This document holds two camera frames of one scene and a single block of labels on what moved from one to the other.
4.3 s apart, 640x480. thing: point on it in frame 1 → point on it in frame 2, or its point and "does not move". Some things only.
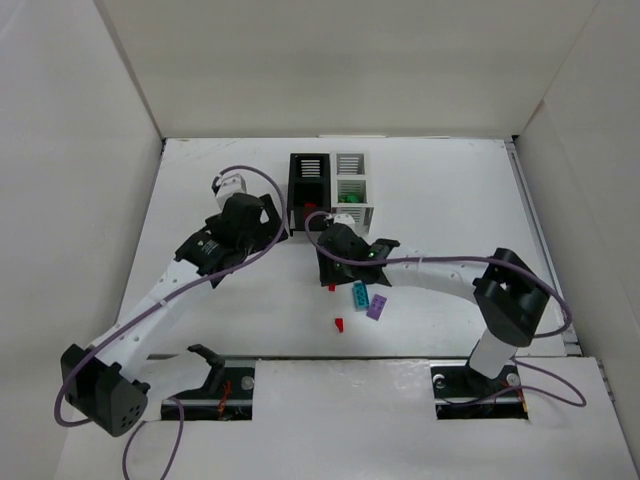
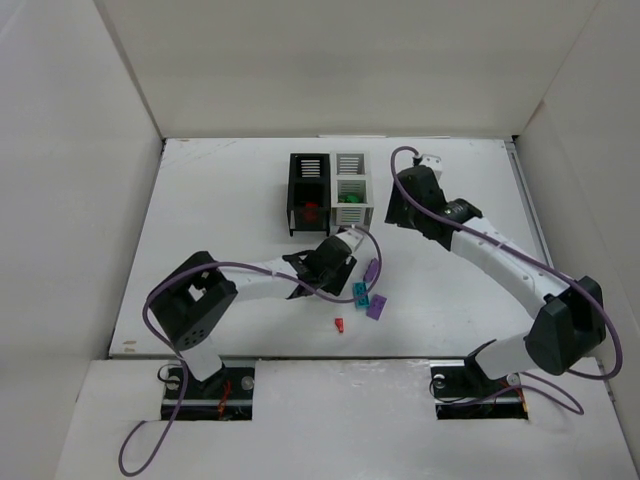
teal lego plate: x=361 y=295 does not move
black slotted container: x=309 y=181 does not move
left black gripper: x=273 y=220 → x=338 y=275
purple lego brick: x=376 y=307 does not move
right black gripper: x=325 y=270 → x=403 y=201
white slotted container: x=351 y=187 does not move
